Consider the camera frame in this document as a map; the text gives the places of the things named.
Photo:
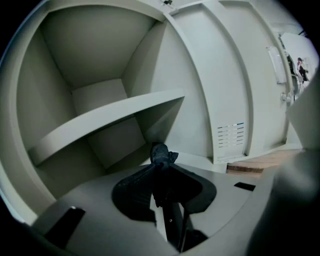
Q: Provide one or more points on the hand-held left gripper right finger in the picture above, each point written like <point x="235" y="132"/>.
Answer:
<point x="220" y="195"/>

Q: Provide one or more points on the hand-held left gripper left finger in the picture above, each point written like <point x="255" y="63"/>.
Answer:
<point x="100" y="212"/>

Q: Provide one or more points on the black cloth bundle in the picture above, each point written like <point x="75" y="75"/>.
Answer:
<point x="161" y="155"/>

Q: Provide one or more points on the grey metal locker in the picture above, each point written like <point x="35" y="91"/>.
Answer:
<point x="100" y="50"/>

